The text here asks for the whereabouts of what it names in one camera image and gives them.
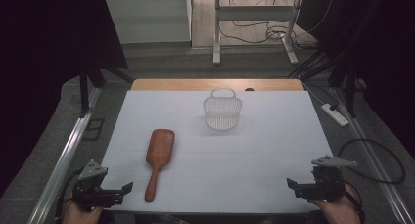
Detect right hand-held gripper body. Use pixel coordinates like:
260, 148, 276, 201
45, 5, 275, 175
310, 155, 358, 202

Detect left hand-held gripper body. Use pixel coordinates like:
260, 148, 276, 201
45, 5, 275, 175
71, 158, 125, 213

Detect wooden hairbrush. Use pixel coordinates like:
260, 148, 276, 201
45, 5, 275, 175
144, 128, 176, 203

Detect white plastic basket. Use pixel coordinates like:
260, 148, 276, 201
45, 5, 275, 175
203, 87, 244, 132

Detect person's left hand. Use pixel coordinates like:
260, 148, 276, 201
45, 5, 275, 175
62, 200, 106, 224

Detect person's right hand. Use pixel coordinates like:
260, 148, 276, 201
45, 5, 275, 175
308, 184, 362, 224

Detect white table mat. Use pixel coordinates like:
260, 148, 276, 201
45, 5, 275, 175
100, 89, 357, 216

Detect white power strip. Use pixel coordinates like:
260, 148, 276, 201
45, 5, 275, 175
320, 103, 350, 128

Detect black stand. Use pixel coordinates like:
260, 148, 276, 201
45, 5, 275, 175
78, 59, 135, 116
287, 47, 361, 119

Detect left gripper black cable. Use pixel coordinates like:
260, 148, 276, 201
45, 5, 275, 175
54, 167, 86, 219

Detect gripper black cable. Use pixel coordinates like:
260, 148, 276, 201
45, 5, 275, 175
54, 167, 86, 219
342, 180, 366, 224

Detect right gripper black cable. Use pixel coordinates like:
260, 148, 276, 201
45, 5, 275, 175
342, 180, 366, 224

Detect aluminium rail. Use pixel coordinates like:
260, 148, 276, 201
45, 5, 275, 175
26, 86, 103, 224
328, 86, 415, 224

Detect black floor frame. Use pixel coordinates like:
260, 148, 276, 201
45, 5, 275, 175
82, 117, 106, 142

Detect black looped floor cable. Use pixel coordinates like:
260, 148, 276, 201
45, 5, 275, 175
337, 138, 407, 186

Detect thin white cable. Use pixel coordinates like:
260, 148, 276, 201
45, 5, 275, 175
297, 74, 328, 109

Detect tangled floor cables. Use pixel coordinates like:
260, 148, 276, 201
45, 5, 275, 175
217, 0, 336, 52

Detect white desk frame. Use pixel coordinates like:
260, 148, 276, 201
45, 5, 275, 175
212, 0, 305, 67

